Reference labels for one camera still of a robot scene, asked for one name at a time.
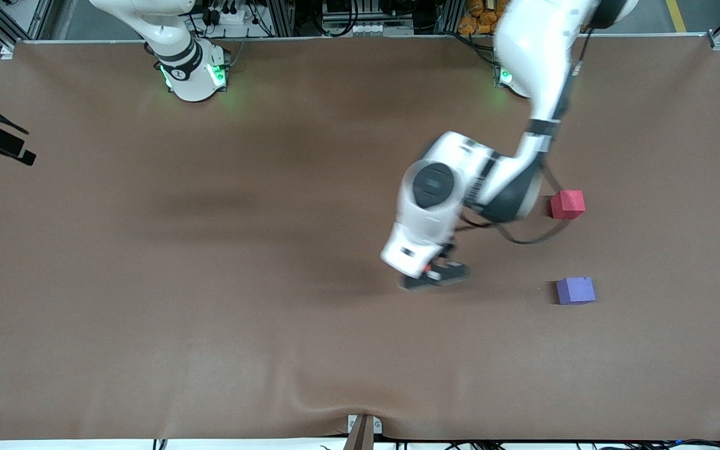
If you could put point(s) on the white connector strip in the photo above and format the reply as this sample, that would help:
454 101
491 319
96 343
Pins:
366 29

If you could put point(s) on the white power strip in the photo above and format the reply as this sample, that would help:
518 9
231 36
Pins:
229 15

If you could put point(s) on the purple foam cube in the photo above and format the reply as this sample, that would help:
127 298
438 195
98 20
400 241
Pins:
575 291

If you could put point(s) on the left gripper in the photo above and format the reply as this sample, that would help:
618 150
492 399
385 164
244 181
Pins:
447 248

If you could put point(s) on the brown table mat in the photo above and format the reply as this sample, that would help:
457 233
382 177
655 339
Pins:
210 312

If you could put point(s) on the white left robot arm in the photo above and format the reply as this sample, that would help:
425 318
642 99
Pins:
535 50

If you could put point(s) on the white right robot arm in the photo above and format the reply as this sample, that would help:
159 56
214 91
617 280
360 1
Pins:
191 69

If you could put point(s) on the red foam cube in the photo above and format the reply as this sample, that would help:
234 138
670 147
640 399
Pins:
569 205

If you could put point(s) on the orange snack bags pile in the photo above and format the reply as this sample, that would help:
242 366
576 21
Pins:
479 15

